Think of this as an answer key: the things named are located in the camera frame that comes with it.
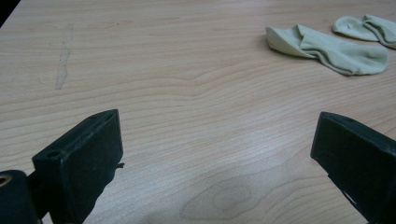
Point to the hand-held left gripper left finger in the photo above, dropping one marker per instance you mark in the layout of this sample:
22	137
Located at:
84	168

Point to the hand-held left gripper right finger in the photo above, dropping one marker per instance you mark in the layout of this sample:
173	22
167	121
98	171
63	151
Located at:
361	161

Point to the light green sock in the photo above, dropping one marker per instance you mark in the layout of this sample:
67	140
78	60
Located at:
367	29
330	51

